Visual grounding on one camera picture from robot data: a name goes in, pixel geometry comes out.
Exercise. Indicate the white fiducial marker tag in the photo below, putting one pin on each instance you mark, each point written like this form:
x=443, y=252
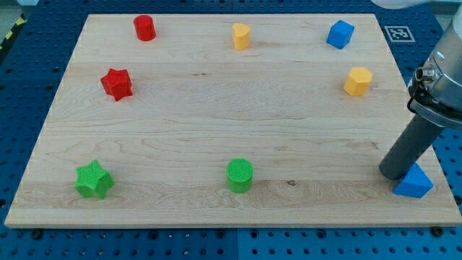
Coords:
x=399, y=34

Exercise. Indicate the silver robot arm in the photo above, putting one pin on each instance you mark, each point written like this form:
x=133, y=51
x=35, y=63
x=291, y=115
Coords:
x=435, y=101

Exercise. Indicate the red star block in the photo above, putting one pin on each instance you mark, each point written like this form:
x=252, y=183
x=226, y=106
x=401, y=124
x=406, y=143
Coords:
x=117, y=83

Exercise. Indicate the yellow hexagon block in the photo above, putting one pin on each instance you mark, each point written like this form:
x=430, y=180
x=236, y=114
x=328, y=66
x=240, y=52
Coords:
x=358, y=81

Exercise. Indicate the yellow heart block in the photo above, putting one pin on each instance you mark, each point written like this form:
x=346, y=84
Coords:
x=240, y=36

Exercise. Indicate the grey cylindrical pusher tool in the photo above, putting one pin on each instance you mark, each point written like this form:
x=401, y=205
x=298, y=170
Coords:
x=415, y=139

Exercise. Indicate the wooden board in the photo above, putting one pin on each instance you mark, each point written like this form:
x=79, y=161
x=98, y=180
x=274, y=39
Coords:
x=198, y=103

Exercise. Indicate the green star block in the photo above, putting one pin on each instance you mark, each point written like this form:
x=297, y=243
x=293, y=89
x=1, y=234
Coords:
x=93, y=180

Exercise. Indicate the blue cube block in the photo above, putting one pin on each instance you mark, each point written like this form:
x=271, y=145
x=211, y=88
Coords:
x=340, y=34

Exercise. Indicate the green cylinder block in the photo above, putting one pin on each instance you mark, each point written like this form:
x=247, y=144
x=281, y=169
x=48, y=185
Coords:
x=239, y=175

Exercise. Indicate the blue triangle block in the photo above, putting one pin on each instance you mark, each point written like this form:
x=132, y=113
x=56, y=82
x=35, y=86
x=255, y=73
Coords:
x=415, y=183

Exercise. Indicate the red cylinder block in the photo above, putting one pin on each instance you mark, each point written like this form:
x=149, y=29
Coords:
x=144, y=27

